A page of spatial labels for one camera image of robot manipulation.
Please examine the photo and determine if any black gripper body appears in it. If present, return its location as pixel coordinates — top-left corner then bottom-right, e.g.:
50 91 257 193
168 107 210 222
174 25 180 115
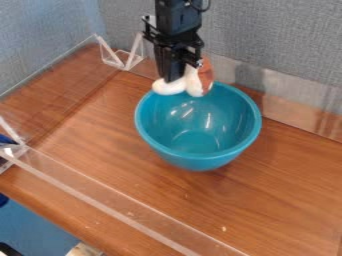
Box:
141 0 205 67

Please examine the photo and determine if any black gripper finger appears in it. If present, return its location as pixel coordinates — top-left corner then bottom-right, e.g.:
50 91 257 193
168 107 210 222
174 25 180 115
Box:
153 45 185 83

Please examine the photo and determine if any brown white toy mushroom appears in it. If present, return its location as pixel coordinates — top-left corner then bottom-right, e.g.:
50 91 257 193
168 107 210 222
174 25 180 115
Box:
152 57 213 97

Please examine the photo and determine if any blue plastic bowl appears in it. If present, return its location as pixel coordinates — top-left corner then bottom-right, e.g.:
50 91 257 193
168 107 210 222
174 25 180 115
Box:
133 82 261 172

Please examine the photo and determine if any clear acrylic back barrier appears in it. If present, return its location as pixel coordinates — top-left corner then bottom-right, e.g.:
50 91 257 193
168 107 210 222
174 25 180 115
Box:
204 53 342 143

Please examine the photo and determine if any clear acrylic barrier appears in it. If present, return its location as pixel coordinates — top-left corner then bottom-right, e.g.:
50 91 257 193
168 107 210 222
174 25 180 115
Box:
0 116 248 256
204 53 342 143

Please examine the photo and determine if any clear acrylic front barrier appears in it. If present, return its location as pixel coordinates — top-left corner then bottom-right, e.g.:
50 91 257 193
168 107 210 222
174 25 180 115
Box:
0 116 248 256

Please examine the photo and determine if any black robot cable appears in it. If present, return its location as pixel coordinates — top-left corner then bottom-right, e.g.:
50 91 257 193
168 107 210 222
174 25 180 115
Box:
190 0 210 13

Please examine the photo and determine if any clear acrylic corner bracket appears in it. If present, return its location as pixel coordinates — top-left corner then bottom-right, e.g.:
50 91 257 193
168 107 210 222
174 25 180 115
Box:
94 33 144 71

